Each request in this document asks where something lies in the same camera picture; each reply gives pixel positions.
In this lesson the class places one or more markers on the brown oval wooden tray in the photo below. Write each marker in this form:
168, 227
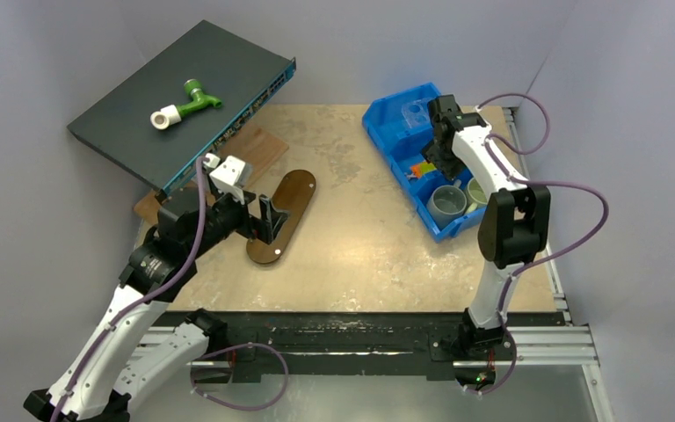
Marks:
293, 194

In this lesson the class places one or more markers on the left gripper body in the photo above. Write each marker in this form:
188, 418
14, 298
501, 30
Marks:
226, 216

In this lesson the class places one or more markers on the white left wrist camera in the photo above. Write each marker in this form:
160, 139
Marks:
227, 175

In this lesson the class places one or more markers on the clear plastic blister pack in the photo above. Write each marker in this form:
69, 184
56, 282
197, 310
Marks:
415, 113

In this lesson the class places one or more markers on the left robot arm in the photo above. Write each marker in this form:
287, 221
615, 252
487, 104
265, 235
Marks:
104, 383

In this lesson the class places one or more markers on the dark network switch box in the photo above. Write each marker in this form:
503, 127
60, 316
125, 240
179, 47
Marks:
188, 100

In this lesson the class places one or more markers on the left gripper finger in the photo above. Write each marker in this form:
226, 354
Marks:
272, 217
263, 231

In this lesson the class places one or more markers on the grey mug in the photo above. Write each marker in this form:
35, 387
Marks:
446, 204

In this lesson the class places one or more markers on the green toothpaste tube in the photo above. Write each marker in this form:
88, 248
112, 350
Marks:
428, 169

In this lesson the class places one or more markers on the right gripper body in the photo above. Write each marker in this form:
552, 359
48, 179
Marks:
439, 154

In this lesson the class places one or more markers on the blue divided plastic bin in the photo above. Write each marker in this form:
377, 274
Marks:
401, 147

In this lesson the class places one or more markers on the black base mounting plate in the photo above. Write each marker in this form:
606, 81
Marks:
440, 346

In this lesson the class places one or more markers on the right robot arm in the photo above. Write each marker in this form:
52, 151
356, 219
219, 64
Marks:
514, 227

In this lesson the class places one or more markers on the green white pipe fitting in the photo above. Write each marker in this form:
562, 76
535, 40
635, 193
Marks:
173, 114

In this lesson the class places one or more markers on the wooden board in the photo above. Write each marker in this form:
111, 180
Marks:
252, 144

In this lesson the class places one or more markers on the light green mug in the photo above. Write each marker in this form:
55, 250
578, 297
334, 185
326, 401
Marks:
476, 196

